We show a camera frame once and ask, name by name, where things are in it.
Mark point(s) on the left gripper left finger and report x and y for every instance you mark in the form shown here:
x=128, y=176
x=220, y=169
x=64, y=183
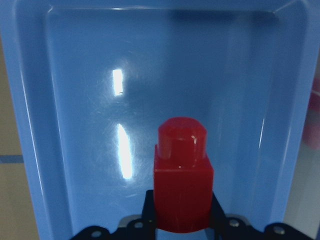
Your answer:
x=149, y=216

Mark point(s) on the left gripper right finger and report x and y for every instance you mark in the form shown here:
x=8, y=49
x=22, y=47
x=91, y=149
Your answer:
x=217, y=219

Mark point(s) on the red block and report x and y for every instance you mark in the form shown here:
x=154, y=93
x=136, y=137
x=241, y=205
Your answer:
x=182, y=176
x=311, y=131

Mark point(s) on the clear plastic storage box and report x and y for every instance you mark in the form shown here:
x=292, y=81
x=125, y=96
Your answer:
x=303, y=208

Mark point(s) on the blue plastic tray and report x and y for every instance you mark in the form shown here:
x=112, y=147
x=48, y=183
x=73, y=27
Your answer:
x=92, y=80

